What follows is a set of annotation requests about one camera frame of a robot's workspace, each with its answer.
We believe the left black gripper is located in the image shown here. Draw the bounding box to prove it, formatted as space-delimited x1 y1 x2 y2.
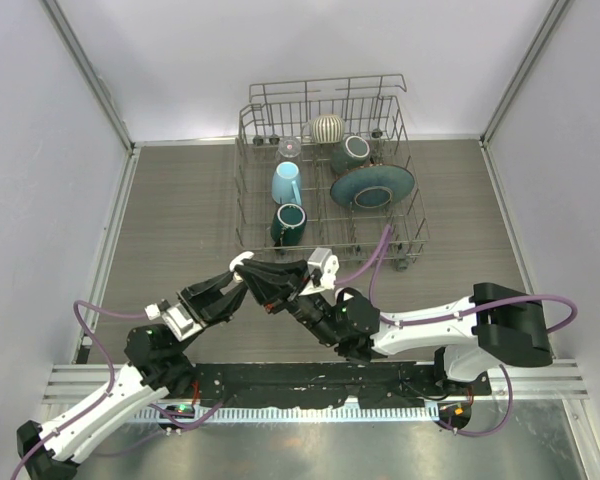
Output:
170 269 248 355

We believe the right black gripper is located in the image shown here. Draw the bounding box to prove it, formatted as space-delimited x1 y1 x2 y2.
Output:
237 258 342 348

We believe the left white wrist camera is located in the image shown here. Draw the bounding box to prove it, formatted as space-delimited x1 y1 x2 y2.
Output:
144 299 205 342

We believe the dark green mug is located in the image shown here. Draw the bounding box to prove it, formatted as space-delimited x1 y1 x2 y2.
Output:
270 203 307 248

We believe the grey wire dish rack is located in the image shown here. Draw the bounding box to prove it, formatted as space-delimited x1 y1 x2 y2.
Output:
234 73 429 271

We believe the teal ceramic plate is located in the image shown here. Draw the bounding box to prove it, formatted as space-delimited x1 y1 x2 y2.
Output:
330 164 416 211

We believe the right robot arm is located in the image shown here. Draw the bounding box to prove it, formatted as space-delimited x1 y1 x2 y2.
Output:
230 257 553 395

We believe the white cable duct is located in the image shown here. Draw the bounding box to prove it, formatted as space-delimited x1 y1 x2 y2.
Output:
129 403 440 424

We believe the dark teal bowl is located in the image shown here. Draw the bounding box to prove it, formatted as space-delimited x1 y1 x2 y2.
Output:
330 135 371 175

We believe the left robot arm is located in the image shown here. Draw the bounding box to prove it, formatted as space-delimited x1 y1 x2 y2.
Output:
14 271 247 479

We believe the light blue mug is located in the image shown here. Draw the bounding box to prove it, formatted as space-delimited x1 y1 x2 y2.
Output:
272 161 302 206

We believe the striped ceramic cup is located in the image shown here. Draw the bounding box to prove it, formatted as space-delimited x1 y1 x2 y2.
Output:
302 114 345 144

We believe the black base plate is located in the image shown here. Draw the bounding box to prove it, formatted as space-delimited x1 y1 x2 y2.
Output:
170 361 492 410

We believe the white square charging case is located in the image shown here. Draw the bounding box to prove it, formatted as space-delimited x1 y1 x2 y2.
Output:
229 251 255 284

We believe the clear glass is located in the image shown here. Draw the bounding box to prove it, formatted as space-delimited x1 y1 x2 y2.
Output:
276 137 302 161

